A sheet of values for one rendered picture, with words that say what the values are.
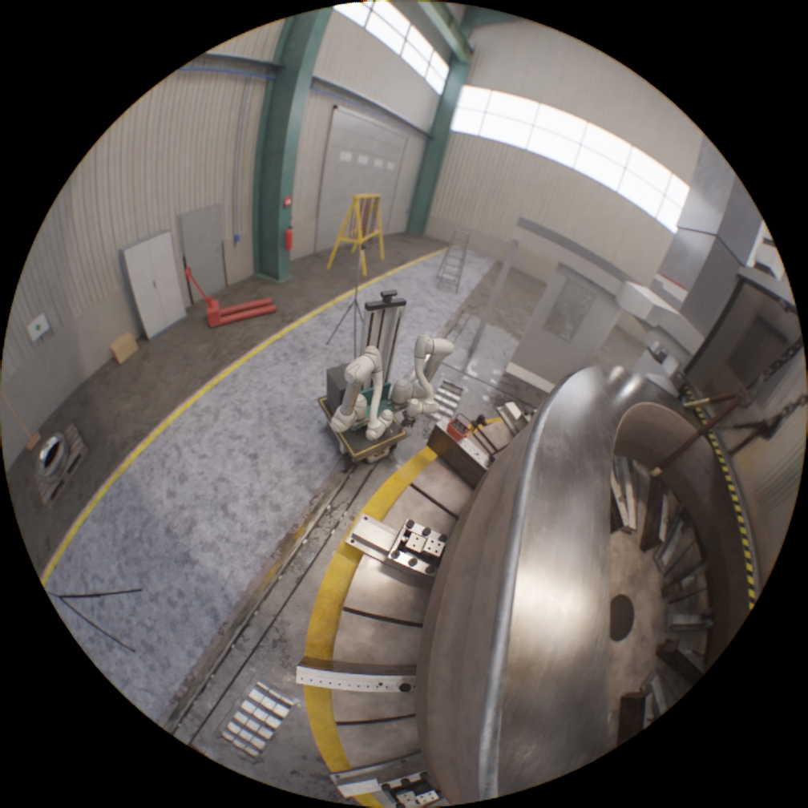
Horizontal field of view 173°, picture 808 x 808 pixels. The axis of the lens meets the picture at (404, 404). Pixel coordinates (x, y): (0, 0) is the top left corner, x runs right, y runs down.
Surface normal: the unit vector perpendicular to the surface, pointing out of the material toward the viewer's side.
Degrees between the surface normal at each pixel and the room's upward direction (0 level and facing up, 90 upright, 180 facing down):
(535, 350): 90
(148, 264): 90
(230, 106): 90
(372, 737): 0
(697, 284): 90
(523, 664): 0
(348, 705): 0
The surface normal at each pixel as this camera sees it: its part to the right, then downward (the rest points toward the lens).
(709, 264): -0.41, 0.61
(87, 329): 0.89, 0.43
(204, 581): 0.20, -0.67
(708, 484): -0.82, 0.29
